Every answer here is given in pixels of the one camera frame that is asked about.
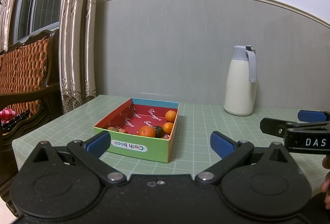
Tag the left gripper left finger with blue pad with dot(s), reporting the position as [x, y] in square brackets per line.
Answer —
[87, 154]

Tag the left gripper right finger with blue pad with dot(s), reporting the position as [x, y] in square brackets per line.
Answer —
[233, 155]

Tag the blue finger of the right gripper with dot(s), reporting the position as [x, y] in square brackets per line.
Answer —
[313, 116]

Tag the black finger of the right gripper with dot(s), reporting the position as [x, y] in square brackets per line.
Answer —
[283, 128]

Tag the brown fruit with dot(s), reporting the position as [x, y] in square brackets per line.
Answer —
[112, 129]

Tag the colourful cardboard box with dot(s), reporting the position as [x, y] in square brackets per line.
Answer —
[128, 118]

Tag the orange mandarin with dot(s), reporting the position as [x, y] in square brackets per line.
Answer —
[147, 131]
[167, 127]
[170, 115]

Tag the dark mangosteen fruit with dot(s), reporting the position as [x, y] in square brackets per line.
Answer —
[159, 131]

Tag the person's hand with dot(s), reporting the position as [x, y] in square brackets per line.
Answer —
[325, 186]

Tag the green cutting mat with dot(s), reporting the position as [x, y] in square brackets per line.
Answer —
[191, 152]

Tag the white thermos jug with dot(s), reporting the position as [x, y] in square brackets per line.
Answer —
[241, 83]

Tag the red checkered cloth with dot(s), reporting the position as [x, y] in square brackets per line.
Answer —
[7, 115]

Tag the wooden wicker sofa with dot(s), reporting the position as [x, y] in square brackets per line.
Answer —
[30, 86]

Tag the beige curtain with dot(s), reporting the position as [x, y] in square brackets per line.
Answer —
[76, 48]

